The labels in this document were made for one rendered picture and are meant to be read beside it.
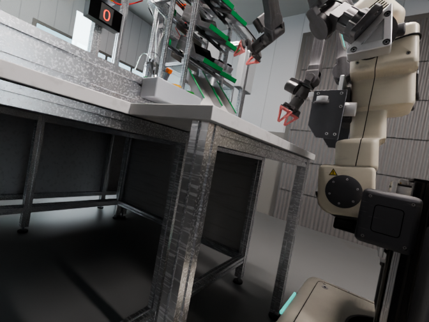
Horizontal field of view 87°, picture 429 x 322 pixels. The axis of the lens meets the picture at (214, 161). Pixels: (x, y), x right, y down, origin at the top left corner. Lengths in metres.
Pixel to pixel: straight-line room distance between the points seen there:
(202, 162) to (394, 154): 3.10
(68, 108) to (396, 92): 0.89
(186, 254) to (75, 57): 0.52
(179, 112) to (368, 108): 0.63
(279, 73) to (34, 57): 3.68
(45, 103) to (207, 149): 0.33
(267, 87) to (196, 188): 3.66
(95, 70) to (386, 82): 0.85
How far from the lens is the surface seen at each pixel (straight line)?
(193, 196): 0.47
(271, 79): 4.07
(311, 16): 0.88
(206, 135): 0.46
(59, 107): 0.58
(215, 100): 1.22
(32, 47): 0.65
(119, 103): 0.62
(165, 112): 0.53
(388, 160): 3.43
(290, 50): 4.16
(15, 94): 0.56
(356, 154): 0.84
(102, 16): 1.06
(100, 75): 0.70
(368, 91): 0.91
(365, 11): 0.83
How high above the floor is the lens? 0.77
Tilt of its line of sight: 1 degrees down
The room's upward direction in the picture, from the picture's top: 10 degrees clockwise
